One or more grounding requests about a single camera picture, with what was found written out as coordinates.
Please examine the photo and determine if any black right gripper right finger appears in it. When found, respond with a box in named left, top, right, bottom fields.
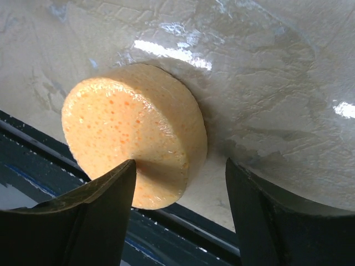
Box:
left=225, top=158, right=354, bottom=265

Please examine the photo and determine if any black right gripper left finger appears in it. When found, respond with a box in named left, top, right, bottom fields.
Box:
left=1, top=160, right=136, bottom=265

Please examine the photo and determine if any round yellow biscuit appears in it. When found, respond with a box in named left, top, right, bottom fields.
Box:
left=62, top=63, right=207, bottom=210

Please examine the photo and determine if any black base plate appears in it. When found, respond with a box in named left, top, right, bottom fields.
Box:
left=1, top=112, right=241, bottom=265

